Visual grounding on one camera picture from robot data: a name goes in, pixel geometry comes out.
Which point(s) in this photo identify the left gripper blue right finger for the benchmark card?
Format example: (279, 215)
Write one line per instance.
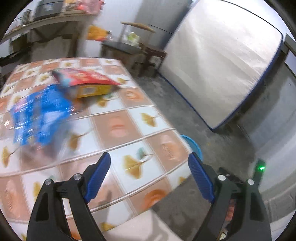
(202, 179)

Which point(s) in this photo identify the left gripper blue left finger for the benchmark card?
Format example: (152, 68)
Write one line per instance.
(94, 176)

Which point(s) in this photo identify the clear candy plastic bag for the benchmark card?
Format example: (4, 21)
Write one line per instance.
(37, 116)

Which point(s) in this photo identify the yellow cardboard box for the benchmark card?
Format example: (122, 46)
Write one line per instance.
(82, 91)

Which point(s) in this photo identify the red snack bag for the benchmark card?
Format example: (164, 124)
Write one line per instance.
(69, 77)

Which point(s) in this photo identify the blue mesh trash bin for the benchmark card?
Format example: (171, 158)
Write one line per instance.
(194, 146)

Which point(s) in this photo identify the dark wooden stool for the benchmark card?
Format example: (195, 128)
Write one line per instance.
(153, 57)

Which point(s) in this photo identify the white blue-edged mattress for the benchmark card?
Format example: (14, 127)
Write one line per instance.
(217, 57)

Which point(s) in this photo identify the yellow plastic bag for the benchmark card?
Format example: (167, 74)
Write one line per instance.
(97, 34)

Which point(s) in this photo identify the wooden chair black seat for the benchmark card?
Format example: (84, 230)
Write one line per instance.
(131, 56)

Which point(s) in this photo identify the grey side table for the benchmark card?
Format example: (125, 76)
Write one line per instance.
(55, 37)

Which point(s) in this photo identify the pink red plastic bags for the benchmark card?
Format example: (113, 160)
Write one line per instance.
(87, 6)

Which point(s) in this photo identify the silver refrigerator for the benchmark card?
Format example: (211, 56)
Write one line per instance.
(162, 16)

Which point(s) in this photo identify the grey rice cooker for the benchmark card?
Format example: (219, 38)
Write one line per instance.
(48, 8)

